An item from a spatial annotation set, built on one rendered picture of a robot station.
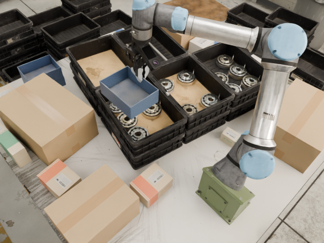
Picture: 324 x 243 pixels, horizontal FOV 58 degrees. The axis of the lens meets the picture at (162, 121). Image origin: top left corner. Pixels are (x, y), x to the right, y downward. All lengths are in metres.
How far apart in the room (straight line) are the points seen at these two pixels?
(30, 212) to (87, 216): 1.10
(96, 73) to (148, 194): 0.79
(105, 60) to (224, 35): 0.89
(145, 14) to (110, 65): 0.79
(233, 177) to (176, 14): 0.66
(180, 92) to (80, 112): 0.55
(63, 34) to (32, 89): 1.19
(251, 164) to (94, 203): 0.62
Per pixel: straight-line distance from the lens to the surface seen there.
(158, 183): 1.33
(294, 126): 1.53
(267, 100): 1.04
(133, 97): 1.23
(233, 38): 1.16
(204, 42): 2.08
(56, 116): 1.46
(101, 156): 1.51
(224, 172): 1.22
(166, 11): 1.04
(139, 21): 1.06
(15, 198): 2.35
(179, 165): 1.48
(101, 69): 1.77
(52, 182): 1.40
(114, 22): 3.04
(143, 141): 1.27
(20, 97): 1.60
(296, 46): 1.03
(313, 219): 2.40
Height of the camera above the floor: 1.95
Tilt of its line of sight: 50 degrees down
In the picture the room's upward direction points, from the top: 4 degrees clockwise
